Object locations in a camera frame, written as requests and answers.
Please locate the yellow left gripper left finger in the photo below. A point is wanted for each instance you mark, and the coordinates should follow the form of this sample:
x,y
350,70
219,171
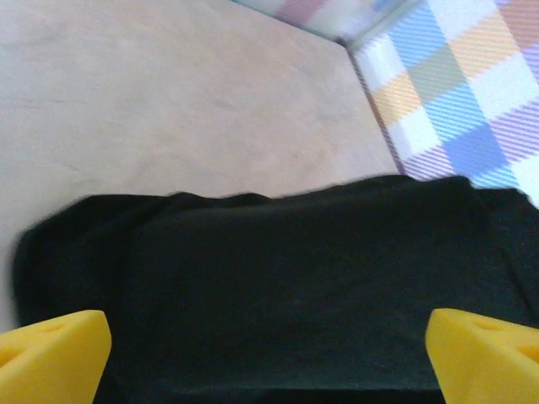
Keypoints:
x,y
50,362

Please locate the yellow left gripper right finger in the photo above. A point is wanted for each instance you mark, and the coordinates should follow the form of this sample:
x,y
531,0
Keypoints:
x,y
484,362

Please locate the black printed t-shirt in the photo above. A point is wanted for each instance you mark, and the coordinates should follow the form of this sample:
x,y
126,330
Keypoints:
x,y
269,294

